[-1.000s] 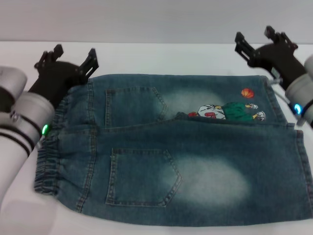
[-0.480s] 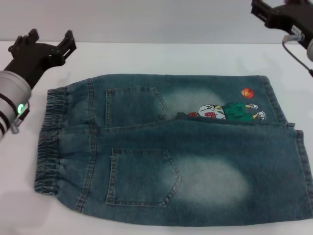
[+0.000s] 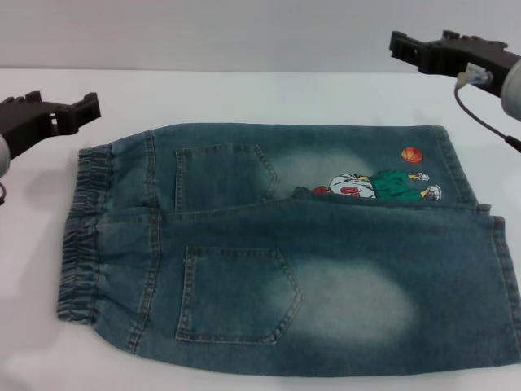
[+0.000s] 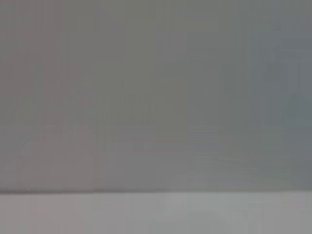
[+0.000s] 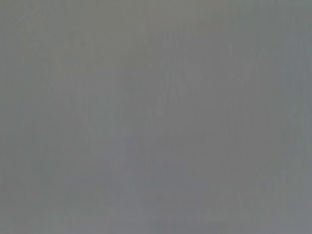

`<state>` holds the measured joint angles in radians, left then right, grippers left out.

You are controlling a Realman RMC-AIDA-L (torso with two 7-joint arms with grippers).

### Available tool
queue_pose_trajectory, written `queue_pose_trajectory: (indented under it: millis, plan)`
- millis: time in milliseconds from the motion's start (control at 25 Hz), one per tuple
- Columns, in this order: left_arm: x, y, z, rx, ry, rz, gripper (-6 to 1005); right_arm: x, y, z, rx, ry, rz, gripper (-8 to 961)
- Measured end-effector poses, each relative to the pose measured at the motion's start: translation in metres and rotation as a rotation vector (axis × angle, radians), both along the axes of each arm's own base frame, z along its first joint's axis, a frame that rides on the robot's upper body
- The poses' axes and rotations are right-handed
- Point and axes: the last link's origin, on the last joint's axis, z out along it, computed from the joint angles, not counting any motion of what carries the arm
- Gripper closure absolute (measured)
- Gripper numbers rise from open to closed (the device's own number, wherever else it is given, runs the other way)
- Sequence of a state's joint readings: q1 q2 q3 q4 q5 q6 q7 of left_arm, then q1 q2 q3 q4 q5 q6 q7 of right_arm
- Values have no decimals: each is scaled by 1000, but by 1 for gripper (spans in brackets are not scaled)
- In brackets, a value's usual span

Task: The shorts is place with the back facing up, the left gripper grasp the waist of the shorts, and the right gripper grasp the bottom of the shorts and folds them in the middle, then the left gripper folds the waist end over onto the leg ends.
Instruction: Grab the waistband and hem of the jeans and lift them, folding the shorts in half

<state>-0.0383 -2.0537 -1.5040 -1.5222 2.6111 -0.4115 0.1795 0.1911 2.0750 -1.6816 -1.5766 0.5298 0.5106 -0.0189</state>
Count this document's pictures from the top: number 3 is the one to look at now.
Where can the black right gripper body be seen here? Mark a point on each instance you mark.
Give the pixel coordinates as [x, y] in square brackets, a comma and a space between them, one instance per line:
[452, 55]

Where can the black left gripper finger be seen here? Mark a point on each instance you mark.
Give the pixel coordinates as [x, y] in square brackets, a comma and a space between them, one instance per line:
[79, 114]

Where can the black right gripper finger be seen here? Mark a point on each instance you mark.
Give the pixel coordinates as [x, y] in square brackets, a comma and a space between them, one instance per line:
[407, 51]

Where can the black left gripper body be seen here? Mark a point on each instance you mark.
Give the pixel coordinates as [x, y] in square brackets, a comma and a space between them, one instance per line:
[24, 122]

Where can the blue denim shorts cartoon print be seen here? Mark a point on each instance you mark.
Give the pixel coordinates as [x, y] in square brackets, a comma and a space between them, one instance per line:
[285, 252]

